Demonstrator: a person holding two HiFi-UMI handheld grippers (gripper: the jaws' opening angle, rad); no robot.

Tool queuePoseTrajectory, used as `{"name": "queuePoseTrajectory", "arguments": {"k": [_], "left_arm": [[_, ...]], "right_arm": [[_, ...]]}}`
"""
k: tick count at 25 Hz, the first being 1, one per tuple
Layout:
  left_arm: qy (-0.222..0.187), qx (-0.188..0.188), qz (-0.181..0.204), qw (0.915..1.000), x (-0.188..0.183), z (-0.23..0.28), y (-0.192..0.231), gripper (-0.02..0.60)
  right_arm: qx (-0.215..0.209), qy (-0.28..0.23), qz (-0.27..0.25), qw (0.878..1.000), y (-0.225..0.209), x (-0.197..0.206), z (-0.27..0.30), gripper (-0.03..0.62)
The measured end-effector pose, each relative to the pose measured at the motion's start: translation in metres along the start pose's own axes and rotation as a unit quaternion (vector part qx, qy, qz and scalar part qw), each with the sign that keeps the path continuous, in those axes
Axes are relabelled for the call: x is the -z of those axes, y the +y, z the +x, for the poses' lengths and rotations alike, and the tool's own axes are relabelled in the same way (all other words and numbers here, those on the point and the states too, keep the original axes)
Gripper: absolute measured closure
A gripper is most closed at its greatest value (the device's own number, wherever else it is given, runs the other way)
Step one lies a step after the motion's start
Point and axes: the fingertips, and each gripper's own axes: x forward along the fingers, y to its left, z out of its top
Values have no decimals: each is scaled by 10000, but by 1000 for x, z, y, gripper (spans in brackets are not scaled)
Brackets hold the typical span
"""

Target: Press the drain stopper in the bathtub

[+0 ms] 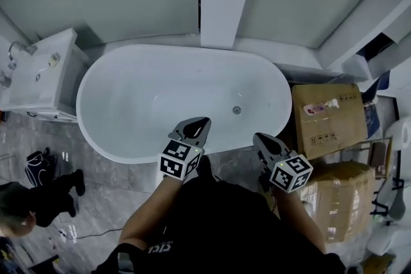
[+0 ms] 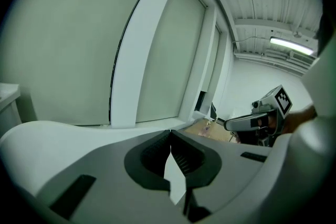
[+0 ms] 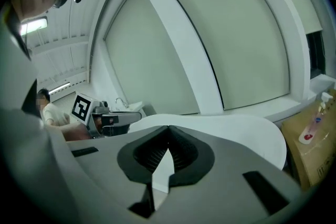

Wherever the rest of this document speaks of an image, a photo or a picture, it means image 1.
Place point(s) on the person's black clothing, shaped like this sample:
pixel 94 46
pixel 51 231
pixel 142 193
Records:
pixel 218 227

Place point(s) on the person's right forearm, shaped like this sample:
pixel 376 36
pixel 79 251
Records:
pixel 298 221

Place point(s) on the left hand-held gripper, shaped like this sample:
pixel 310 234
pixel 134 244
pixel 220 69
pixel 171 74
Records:
pixel 180 163

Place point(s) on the black bag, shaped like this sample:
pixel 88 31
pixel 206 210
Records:
pixel 40 167

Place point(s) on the plastic-wrapped cardboard box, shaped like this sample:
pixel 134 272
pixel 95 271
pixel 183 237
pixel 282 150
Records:
pixel 340 202

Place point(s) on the person's black shoe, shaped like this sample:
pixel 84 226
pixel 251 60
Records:
pixel 205 167

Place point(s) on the small grey cup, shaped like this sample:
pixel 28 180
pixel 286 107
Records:
pixel 12 65

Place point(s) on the person's left forearm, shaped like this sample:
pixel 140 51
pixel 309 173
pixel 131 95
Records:
pixel 147 215

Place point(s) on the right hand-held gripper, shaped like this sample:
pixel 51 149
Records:
pixel 290 174

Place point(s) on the metal bathtub drain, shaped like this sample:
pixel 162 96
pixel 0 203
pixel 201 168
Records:
pixel 237 110

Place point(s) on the chrome faucet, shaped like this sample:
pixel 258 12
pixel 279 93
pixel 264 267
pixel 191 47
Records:
pixel 19 47

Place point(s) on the blue chair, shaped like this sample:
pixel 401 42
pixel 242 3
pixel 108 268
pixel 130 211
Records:
pixel 374 118

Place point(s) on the brown cardboard box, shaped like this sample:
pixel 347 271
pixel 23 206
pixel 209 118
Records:
pixel 327 125

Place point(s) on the white rounded fixture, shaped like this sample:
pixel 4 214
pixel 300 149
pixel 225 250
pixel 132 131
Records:
pixel 399 134

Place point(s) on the white vanity cabinet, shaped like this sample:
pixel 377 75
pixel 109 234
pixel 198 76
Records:
pixel 41 90

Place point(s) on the white bathtub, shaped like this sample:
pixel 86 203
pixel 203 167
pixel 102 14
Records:
pixel 154 99

